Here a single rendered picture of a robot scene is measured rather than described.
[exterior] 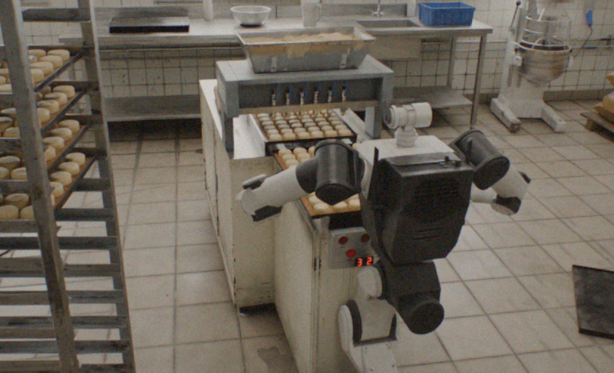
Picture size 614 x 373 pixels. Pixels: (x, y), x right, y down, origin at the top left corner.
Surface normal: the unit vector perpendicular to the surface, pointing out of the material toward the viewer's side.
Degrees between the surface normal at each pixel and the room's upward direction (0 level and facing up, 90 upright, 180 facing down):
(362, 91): 90
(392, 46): 91
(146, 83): 90
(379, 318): 115
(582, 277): 0
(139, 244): 0
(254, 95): 90
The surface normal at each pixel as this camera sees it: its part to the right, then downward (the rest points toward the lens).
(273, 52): 0.22, 0.75
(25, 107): 0.03, 0.40
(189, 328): 0.01, -0.91
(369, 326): 0.25, 0.57
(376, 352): 0.15, -0.55
